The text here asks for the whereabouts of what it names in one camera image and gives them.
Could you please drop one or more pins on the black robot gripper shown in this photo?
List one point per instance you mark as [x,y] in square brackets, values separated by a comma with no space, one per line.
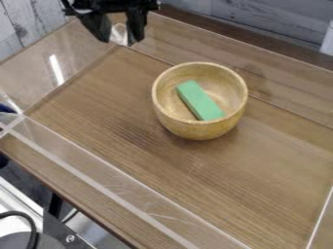
[97,23]

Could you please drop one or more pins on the green rectangular block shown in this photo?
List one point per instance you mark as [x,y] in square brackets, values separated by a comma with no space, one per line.
[198,101]

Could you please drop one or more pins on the light wooden bowl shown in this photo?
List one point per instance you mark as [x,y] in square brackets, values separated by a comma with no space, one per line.
[226,89]

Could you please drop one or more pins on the blue object at left edge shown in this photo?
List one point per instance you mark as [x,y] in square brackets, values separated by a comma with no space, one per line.
[7,109]

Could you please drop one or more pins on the black metal table leg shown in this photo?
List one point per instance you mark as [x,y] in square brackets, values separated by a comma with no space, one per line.
[55,206]

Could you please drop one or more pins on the grey round stool seat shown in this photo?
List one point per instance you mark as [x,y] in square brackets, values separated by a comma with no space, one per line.
[21,240]

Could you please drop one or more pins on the clear acrylic tray wall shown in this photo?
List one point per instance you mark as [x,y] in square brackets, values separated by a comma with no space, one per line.
[250,190]

